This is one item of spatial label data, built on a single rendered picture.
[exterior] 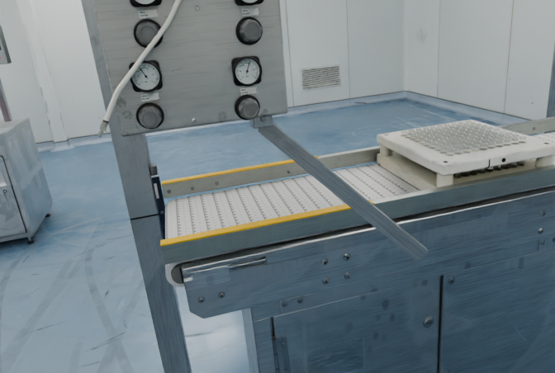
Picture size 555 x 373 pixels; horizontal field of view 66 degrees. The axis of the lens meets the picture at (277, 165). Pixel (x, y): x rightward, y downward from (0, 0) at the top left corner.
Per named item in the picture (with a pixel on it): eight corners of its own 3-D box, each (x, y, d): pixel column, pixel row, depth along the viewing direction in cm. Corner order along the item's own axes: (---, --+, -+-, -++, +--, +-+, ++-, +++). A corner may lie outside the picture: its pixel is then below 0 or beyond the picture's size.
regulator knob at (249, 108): (239, 125, 54) (234, 92, 52) (235, 121, 56) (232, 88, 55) (264, 121, 54) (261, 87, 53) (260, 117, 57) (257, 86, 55)
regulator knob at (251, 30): (240, 46, 51) (235, 8, 50) (237, 46, 53) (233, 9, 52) (267, 44, 52) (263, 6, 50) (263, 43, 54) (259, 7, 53)
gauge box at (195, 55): (120, 138, 53) (83, -36, 47) (127, 121, 63) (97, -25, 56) (289, 113, 58) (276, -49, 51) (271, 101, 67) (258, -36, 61)
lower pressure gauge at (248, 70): (234, 88, 53) (231, 58, 52) (233, 87, 55) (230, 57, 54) (263, 84, 54) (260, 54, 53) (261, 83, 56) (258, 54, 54)
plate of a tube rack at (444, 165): (443, 177, 73) (443, 165, 72) (376, 142, 96) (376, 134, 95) (560, 154, 78) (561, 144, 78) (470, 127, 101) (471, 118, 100)
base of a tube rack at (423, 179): (441, 203, 75) (442, 191, 74) (377, 163, 97) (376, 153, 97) (556, 179, 80) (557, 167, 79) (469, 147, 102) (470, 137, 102)
